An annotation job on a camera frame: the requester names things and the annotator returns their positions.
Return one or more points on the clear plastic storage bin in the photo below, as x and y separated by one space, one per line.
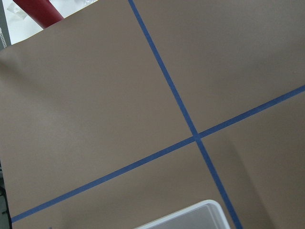
207 214

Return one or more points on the red cylinder tube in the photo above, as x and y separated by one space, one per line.
41 11

